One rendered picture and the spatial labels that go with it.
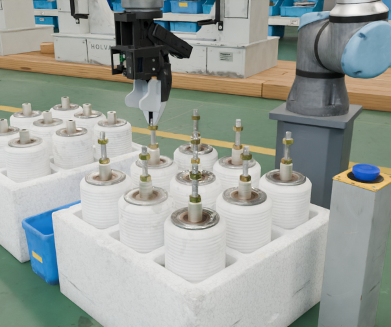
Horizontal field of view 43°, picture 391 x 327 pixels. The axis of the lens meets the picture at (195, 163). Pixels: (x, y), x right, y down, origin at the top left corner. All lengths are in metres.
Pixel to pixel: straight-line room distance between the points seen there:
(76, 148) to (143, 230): 0.43
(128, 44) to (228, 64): 2.00
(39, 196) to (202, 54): 1.96
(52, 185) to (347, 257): 0.66
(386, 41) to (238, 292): 0.58
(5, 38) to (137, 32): 3.18
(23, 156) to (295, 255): 0.62
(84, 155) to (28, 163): 0.14
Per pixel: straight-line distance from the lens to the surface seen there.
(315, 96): 1.18
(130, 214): 0.81
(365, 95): 2.59
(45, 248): 1.05
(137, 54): 0.88
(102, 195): 0.89
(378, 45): 1.06
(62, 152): 1.20
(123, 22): 0.90
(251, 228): 0.81
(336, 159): 1.21
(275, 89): 2.71
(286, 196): 0.89
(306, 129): 1.18
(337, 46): 1.07
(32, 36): 4.22
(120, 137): 1.25
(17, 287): 1.11
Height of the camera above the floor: 0.59
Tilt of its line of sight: 20 degrees down
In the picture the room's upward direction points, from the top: straight up
